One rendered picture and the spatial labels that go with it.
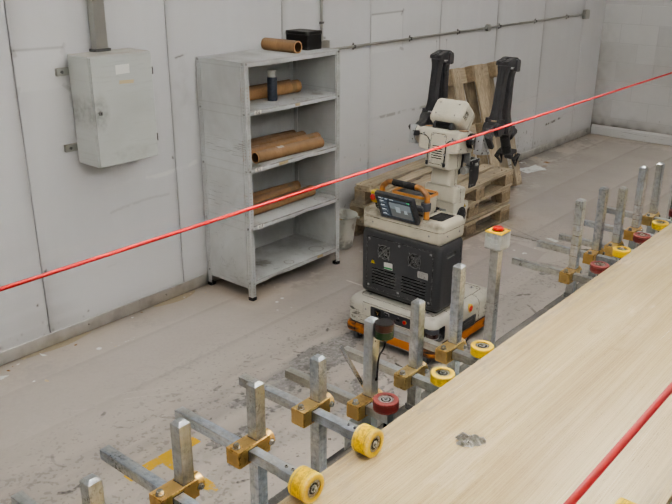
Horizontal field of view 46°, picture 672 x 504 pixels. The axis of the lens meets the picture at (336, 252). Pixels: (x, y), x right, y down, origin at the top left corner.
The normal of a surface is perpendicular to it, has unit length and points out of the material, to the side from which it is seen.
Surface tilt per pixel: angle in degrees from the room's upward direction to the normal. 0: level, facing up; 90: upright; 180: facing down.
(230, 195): 90
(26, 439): 0
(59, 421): 0
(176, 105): 90
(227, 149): 90
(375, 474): 0
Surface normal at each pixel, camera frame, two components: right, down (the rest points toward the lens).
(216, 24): 0.77, 0.23
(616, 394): 0.00, -0.93
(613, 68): -0.64, 0.27
